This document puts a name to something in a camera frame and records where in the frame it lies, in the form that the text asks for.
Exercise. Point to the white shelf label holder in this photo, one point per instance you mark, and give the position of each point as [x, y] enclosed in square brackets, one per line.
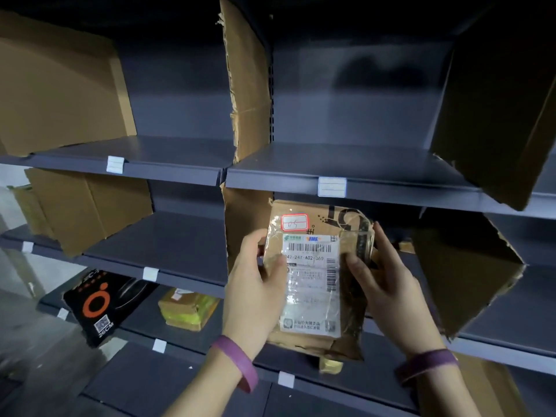
[63, 314]
[332, 187]
[150, 274]
[27, 247]
[286, 380]
[115, 164]
[159, 346]

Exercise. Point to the small parcel with yellow tape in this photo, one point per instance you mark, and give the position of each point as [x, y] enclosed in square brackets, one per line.
[186, 308]

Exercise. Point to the person's left forearm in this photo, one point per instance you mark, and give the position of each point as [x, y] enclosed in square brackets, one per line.
[208, 390]

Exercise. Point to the black box with orange circle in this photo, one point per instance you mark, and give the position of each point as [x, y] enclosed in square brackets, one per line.
[97, 306]

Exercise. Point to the dark grey metal shelving unit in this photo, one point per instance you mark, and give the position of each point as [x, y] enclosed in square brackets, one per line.
[347, 167]

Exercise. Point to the brown cardboard divider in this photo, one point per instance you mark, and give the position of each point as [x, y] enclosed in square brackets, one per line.
[91, 208]
[30, 210]
[464, 273]
[491, 386]
[499, 117]
[247, 82]
[243, 212]
[56, 91]

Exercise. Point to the purple wristband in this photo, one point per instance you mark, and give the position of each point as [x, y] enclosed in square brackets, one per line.
[239, 360]
[428, 362]

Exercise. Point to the person's right hand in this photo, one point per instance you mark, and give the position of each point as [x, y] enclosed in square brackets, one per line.
[397, 308]

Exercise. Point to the yellow taped packet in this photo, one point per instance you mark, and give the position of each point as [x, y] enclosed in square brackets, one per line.
[331, 365]

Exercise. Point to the person's right forearm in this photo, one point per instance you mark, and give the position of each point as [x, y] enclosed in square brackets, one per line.
[447, 393]

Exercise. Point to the person's left hand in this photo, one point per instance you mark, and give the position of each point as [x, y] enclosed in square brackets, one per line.
[247, 303]

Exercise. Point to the person's left thumb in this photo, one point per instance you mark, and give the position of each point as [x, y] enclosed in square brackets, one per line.
[276, 271]

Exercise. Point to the brown taped cardboard parcel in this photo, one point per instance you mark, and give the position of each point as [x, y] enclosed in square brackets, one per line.
[317, 295]

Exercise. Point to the person's right thumb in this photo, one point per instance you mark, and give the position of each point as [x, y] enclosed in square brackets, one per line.
[357, 269]

